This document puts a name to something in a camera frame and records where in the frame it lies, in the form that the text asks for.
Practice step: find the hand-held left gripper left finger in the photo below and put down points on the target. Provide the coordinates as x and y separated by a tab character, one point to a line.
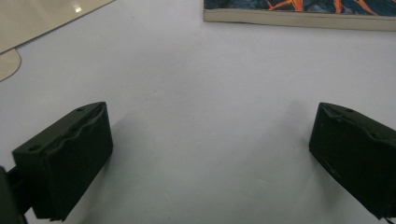
71	161

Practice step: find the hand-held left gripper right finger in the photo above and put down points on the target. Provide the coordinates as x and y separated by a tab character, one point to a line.
355	155

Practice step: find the blue and orange book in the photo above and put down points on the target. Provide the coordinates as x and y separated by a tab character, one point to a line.
299	14

